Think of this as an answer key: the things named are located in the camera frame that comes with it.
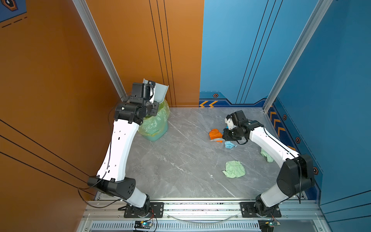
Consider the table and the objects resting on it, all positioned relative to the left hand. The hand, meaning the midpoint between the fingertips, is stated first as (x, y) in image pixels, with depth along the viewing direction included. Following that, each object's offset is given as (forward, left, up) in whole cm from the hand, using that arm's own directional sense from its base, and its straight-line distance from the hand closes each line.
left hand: (150, 102), depth 71 cm
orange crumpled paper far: (+6, -38, -36) cm, 53 cm away
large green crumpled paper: (-19, -47, -35) cm, 62 cm away
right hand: (-4, -40, -24) cm, 47 cm away
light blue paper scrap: (-2, -46, -36) cm, 59 cm away
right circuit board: (-46, -59, -39) cm, 84 cm away
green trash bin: (+3, +2, -36) cm, 37 cm away
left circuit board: (-46, +4, -39) cm, 61 cm away
